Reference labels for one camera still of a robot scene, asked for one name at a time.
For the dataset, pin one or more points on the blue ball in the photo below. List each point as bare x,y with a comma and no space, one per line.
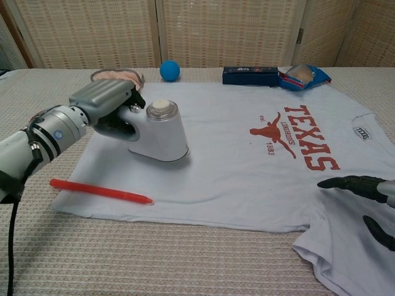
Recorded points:
169,71

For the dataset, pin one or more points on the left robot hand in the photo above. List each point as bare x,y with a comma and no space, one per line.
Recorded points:
98,97

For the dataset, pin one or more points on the woven folding screen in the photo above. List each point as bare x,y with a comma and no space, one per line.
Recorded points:
98,34

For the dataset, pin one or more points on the beige woven tablecloth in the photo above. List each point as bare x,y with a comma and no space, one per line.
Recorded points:
123,253

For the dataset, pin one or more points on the blue snack packet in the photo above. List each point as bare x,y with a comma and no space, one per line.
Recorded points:
302,78

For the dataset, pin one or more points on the pink eye mask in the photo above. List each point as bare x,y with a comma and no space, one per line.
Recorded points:
117,75

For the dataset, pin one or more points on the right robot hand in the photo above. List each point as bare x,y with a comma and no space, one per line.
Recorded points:
364,185

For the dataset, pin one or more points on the dark blue rectangular box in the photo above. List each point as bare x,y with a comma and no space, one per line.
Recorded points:
250,77

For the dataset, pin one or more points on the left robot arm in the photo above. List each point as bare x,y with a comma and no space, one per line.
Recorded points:
46,135

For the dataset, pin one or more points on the white Texas print t-shirt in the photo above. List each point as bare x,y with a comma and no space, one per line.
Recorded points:
228,185

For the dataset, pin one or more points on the red pen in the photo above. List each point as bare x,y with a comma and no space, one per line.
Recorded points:
98,190

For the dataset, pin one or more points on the white handheld steamer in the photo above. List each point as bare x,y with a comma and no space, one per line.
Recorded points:
163,138

